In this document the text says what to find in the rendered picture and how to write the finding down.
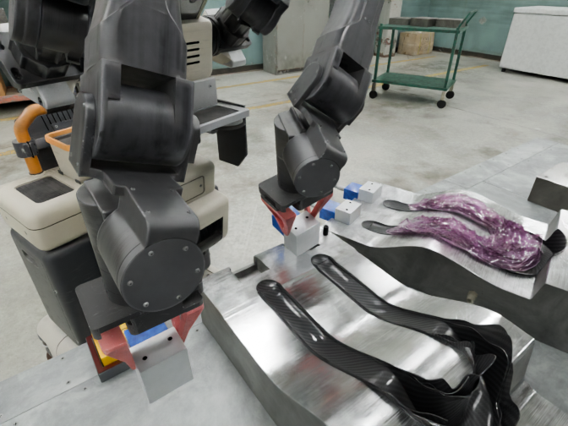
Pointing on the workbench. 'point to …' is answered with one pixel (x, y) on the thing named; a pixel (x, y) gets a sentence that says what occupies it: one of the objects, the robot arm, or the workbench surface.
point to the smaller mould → (551, 188)
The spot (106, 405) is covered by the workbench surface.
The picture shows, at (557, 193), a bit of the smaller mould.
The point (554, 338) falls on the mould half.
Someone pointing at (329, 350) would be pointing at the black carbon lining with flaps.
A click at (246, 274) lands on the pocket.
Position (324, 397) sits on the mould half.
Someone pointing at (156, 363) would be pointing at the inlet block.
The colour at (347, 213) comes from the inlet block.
